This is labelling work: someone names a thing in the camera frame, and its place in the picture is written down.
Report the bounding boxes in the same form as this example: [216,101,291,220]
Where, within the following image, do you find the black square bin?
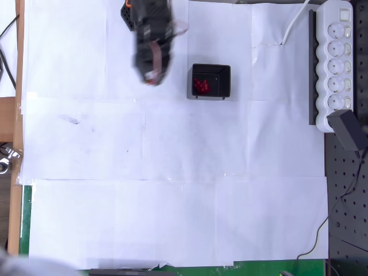
[186,63,232,101]

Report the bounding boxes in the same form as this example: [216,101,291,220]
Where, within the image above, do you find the white power cable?
[281,0,312,46]

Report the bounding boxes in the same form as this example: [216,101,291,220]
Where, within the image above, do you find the white paper table cover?
[18,0,330,271]

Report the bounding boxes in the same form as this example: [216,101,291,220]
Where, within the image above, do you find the black power adapter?
[327,109,365,158]

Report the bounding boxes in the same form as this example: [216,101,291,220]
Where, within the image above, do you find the metal clamp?
[0,146,23,174]

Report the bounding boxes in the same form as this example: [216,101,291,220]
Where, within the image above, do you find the white power strip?
[315,0,354,133]

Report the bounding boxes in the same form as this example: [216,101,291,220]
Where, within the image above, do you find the black pegboard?
[324,0,368,276]

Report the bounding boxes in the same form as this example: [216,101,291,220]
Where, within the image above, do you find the green mat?
[19,185,328,276]

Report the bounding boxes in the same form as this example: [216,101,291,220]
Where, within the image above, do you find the blurry grey white object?
[0,247,78,276]

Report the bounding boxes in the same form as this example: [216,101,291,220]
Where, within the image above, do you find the thin black adapter cable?
[292,155,368,276]

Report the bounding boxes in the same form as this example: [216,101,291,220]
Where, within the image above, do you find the red white servo cable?
[148,40,164,80]

